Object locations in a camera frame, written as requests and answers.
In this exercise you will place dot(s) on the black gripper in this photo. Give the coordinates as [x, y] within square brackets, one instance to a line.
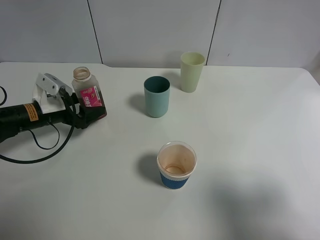
[80, 117]

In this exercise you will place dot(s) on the drink bottle with pink label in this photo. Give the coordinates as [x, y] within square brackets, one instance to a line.
[88, 91]

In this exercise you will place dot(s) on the pale green plastic cup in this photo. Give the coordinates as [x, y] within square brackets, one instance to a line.
[191, 67]

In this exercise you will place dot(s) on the clear cup with blue sleeve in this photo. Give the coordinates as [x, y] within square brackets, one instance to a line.
[176, 161]

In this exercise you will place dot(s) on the teal blue plastic cup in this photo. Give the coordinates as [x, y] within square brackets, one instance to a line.
[157, 95]

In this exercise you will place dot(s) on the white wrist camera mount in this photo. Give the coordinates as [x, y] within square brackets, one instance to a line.
[46, 93]

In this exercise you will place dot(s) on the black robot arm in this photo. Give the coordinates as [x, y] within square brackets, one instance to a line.
[23, 117]

